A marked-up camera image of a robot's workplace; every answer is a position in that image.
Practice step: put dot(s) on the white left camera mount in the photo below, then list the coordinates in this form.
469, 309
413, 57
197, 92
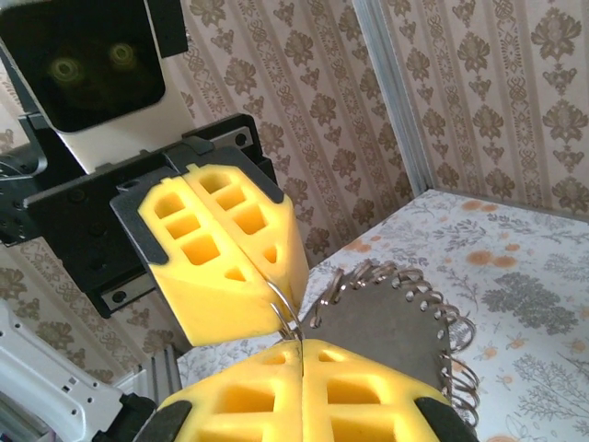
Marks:
152, 124

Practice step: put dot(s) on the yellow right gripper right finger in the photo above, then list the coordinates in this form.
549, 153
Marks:
368, 405

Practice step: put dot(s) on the aluminium corner post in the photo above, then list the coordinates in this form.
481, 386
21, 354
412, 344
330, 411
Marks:
396, 92

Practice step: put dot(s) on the aluminium side rail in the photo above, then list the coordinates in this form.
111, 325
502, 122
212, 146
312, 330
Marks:
161, 373

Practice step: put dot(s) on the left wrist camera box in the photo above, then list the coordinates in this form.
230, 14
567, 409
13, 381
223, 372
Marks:
92, 60

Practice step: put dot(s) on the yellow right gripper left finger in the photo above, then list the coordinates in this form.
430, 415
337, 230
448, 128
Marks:
239, 405

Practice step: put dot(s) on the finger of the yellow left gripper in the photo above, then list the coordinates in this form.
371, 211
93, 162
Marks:
207, 285
262, 221

